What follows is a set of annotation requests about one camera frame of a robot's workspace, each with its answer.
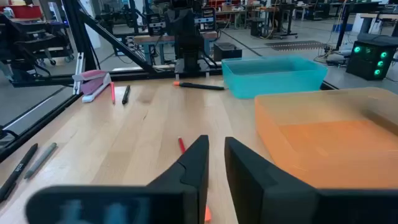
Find translucent teal plastic bin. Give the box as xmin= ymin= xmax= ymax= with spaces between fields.
xmin=221 ymin=55 xmax=329 ymax=100

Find translucent orange plastic bin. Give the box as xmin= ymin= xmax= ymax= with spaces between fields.
xmin=254 ymin=87 xmax=398 ymax=190

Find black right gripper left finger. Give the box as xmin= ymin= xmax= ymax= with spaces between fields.
xmin=26 ymin=135 xmax=210 ymax=224

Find grey crayon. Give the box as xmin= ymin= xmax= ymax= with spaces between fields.
xmin=23 ymin=142 xmax=58 ymax=180

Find wooden workbench blue legs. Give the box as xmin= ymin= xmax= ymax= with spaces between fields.
xmin=133 ymin=30 xmax=218 ymax=66

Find red storage box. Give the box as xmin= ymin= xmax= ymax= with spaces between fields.
xmin=0 ymin=4 xmax=43 ymax=19

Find silver aluminium bar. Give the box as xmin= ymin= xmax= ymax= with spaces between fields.
xmin=73 ymin=52 xmax=85 ymax=95

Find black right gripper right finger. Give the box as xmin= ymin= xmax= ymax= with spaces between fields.
xmin=224 ymin=136 xmax=398 ymax=224

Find black computer tower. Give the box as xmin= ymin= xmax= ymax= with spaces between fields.
xmin=345 ymin=33 xmax=398 ymax=81

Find black ribbed floor mat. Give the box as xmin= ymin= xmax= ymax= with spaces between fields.
xmin=265 ymin=40 xmax=326 ymax=52

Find red pencil orange eraser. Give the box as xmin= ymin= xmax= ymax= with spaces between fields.
xmin=177 ymin=136 xmax=213 ymax=223

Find black marker orange cap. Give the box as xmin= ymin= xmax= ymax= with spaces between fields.
xmin=173 ymin=80 xmax=225 ymax=91

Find pink and white stapler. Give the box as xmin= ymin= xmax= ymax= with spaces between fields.
xmin=72 ymin=69 xmax=112 ymax=103

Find black floor box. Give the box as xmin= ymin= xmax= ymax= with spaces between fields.
xmin=213 ymin=42 xmax=243 ymax=62

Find black equipment cart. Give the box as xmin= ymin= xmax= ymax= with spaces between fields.
xmin=0 ymin=14 xmax=75 ymax=68

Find plain black pen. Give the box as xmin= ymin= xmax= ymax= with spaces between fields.
xmin=121 ymin=84 xmax=131 ymax=105

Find black pen white print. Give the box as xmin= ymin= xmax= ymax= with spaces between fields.
xmin=0 ymin=142 xmax=39 ymax=203

